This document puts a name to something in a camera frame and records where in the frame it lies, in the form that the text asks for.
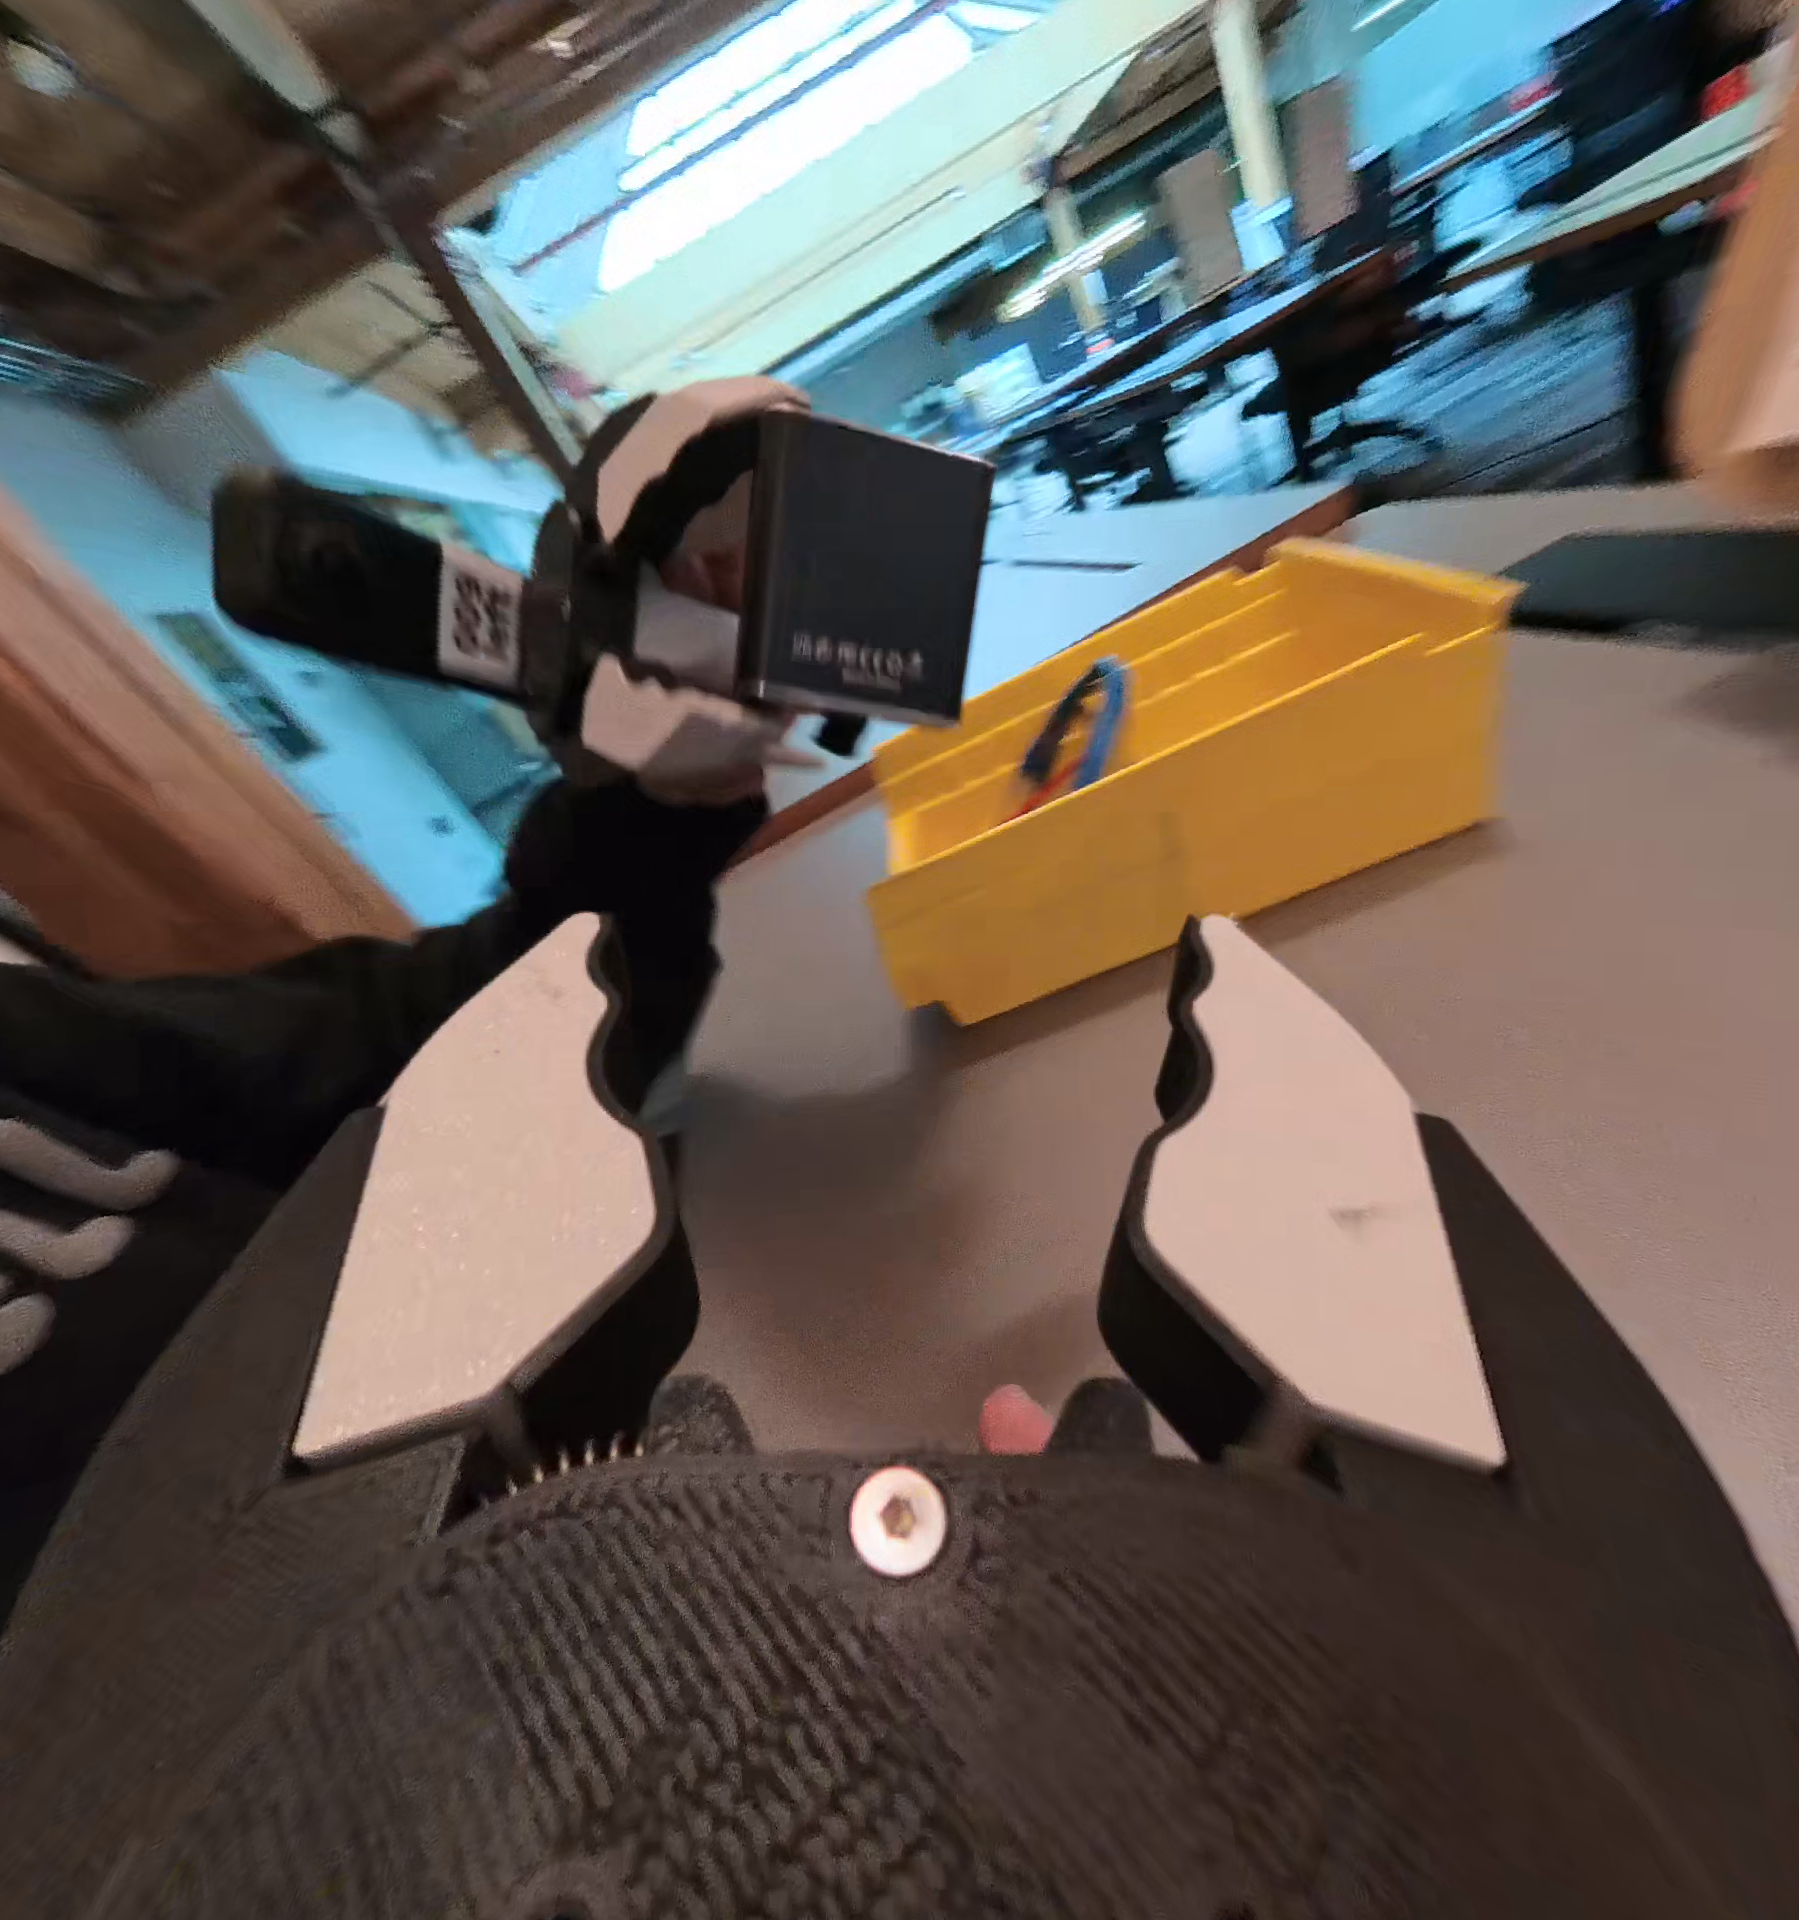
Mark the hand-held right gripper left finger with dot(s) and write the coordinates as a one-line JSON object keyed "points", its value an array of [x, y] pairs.
{"points": [[494, 1200]]}

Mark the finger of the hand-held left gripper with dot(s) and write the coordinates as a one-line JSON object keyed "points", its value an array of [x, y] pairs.
{"points": [[674, 735], [630, 451]]}

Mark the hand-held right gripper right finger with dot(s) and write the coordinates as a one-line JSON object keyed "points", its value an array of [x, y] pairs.
{"points": [[1303, 1231]]}

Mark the black network switch box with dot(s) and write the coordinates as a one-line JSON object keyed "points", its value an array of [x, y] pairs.
{"points": [[869, 571]]}

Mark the yellow plastic bin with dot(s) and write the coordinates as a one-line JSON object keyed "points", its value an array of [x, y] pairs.
{"points": [[1289, 781]]}

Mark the grey desk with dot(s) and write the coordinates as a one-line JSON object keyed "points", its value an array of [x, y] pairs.
{"points": [[1589, 1051]]}

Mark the person's left hand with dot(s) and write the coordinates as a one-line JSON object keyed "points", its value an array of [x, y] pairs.
{"points": [[712, 554]]}

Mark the person's right hand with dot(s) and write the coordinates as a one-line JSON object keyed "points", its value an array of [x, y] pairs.
{"points": [[1015, 1422]]}

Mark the person's black printed sweatshirt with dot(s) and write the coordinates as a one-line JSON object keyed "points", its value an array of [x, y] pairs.
{"points": [[194, 1274]]}

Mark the black office chair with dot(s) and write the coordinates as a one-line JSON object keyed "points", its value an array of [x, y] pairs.
{"points": [[1333, 344]]}

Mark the black flat object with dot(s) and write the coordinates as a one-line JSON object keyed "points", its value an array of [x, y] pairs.
{"points": [[1679, 585]]}

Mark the wooden post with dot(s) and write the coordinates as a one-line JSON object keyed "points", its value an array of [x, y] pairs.
{"points": [[88, 751]]}

